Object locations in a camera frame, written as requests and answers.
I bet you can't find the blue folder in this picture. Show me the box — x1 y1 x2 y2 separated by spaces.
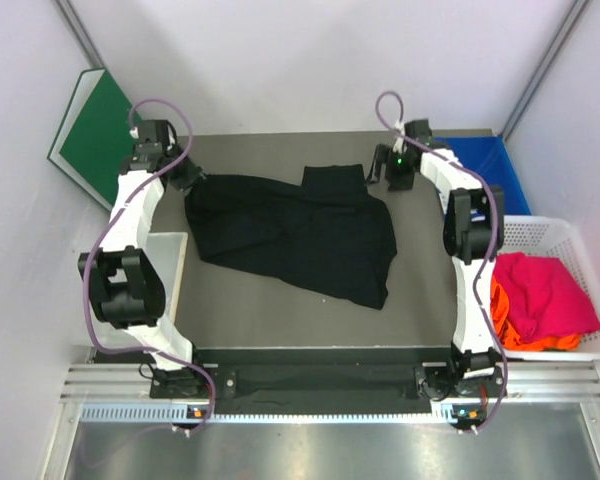
437 136 531 215

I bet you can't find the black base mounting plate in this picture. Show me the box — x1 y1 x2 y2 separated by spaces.
149 363 504 414

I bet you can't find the white perforated basket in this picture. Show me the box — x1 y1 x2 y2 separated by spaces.
491 215 600 362

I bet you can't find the orange t shirt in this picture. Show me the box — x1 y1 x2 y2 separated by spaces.
489 282 583 352

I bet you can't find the green binder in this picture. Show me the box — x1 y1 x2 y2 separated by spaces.
47 68 134 210

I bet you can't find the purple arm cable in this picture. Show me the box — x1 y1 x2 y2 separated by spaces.
79 98 216 469
375 90 510 435

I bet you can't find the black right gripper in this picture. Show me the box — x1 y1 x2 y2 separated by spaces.
364 144 416 192

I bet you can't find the black t shirt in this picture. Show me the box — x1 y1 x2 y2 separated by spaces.
184 164 397 310

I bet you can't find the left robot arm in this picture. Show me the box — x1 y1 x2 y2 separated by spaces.
77 120 211 399

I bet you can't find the aluminium frame rail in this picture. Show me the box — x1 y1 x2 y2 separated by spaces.
60 363 600 428

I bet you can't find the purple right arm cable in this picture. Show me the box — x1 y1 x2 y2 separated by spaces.
375 90 510 435

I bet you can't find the pink t shirt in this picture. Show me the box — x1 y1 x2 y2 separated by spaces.
491 253 600 351

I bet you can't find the clear plastic bin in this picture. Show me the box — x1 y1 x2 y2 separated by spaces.
78 232 188 352

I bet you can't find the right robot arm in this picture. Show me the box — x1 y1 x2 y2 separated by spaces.
368 119 504 396

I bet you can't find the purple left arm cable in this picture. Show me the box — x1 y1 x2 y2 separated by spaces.
79 98 216 469

